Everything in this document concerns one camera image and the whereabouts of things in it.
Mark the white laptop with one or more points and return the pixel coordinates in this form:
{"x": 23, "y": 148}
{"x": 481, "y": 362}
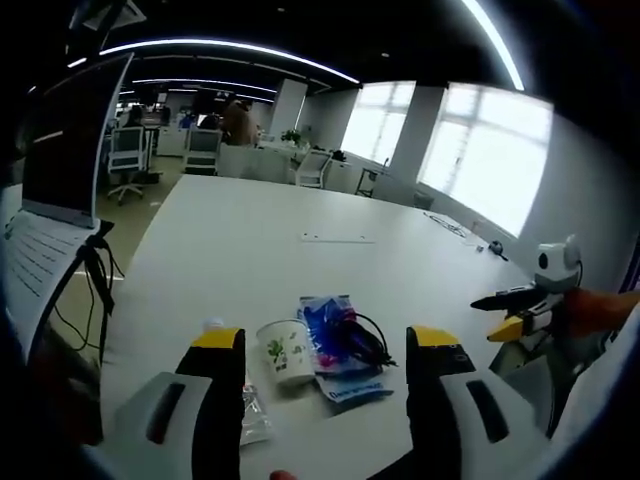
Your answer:
{"x": 60, "y": 165}

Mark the clear plastic bottle white cap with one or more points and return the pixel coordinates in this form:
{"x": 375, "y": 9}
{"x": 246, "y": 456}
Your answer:
{"x": 255, "y": 420}

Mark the black metal rack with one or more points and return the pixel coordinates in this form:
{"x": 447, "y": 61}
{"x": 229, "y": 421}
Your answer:
{"x": 367, "y": 182}

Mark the white tabletop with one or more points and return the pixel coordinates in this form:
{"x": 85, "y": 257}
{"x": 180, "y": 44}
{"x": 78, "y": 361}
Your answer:
{"x": 260, "y": 260}

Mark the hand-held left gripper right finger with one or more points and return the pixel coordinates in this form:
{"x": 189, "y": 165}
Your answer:
{"x": 465, "y": 415}

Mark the green potted plant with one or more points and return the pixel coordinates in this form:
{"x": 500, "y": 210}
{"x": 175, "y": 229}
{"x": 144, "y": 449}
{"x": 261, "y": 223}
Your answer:
{"x": 291, "y": 136}

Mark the white office chair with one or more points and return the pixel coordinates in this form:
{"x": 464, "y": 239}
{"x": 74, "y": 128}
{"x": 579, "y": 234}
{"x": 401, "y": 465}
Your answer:
{"x": 312, "y": 167}
{"x": 202, "y": 147}
{"x": 126, "y": 150}

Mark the person's left hand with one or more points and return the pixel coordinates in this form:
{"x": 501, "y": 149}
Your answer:
{"x": 285, "y": 475}

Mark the curved ceiling light strip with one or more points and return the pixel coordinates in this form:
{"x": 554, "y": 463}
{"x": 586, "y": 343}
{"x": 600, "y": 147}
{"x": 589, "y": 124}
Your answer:
{"x": 497, "y": 40}

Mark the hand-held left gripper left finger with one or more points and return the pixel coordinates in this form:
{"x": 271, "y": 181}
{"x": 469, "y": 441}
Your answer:
{"x": 165, "y": 405}

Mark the small black device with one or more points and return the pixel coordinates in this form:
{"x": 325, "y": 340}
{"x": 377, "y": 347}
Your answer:
{"x": 496, "y": 248}

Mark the blue plastic packet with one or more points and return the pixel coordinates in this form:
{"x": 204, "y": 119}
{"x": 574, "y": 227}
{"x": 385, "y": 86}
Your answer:
{"x": 350, "y": 385}

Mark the white paper cup green print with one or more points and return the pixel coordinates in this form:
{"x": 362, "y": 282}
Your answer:
{"x": 287, "y": 350}

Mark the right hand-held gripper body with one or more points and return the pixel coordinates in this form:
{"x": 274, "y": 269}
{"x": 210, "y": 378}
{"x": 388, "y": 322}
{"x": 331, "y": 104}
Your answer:
{"x": 552, "y": 265}

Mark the long ceiling light strip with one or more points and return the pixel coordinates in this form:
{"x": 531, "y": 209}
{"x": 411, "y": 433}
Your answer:
{"x": 225, "y": 50}

